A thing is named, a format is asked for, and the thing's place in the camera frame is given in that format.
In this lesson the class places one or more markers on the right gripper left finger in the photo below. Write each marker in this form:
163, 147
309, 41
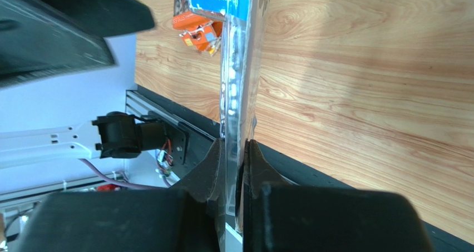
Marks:
185, 217

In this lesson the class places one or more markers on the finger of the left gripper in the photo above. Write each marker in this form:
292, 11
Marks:
106, 18
38, 41

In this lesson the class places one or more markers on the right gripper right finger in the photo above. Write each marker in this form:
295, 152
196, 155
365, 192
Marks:
279, 216

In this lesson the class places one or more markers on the white Gillette razor pack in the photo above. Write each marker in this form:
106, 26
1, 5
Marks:
244, 23

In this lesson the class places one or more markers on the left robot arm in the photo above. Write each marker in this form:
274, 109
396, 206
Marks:
115, 135

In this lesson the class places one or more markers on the lower orange razor box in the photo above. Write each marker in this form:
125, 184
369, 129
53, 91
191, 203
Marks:
205, 37

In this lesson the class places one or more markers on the aluminium rail frame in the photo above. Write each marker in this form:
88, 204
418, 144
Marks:
40, 177

